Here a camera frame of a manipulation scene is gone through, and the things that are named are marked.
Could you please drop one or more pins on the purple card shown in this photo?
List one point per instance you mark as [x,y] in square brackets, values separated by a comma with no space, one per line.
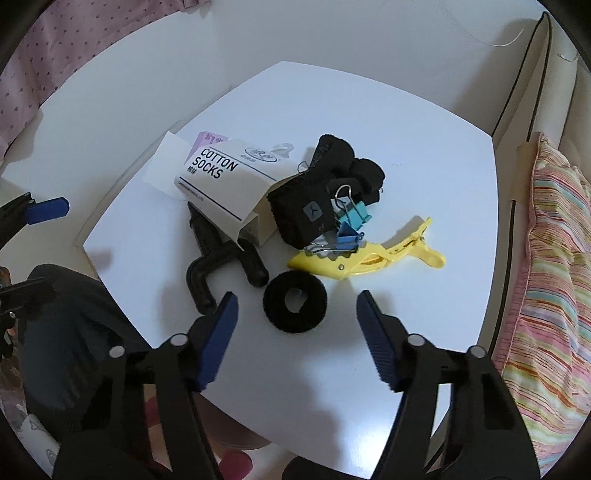
[205,141]

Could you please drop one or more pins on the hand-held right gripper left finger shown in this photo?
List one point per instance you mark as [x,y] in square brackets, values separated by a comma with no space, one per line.
[219,337]

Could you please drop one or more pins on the white socks box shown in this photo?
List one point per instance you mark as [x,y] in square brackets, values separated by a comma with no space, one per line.
[221,184]

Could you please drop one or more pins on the teal binder clip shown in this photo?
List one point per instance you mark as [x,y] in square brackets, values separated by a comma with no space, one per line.
[358,213]

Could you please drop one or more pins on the black sock with grey logo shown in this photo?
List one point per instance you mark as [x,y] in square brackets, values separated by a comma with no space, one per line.
[300,217]

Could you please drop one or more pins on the black plastic hook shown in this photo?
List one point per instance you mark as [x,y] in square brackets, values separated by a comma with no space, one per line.
[203,263]

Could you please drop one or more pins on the white printed cloth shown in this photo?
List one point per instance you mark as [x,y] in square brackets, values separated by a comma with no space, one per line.
[32,434]

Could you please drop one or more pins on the pink dotted curtain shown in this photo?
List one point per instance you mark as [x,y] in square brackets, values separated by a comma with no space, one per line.
[69,55]

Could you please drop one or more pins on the white nightstand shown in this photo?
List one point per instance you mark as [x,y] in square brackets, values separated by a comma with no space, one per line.
[415,207]

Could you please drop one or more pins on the black hair scrunchie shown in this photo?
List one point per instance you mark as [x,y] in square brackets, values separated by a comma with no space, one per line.
[277,318]

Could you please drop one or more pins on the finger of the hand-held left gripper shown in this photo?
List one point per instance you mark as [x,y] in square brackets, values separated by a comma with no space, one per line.
[18,295]
[46,210]

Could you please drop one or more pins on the striped pastel pillow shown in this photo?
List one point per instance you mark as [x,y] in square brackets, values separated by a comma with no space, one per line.
[549,277]

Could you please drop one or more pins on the white paper sheet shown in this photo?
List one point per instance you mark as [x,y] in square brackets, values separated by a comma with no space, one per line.
[166,161]

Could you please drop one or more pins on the person's left leg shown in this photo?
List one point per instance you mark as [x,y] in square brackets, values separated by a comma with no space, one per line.
[69,346]

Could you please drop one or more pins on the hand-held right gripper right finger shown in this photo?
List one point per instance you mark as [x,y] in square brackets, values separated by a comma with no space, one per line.
[376,332]

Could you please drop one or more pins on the yellow hair clip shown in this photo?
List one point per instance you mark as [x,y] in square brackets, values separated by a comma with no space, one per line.
[323,265]

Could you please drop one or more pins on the blue binder clip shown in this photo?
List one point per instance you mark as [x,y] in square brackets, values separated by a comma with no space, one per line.
[346,235]

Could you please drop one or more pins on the pink slipper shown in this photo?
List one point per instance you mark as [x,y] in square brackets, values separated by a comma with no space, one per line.
[233,461]

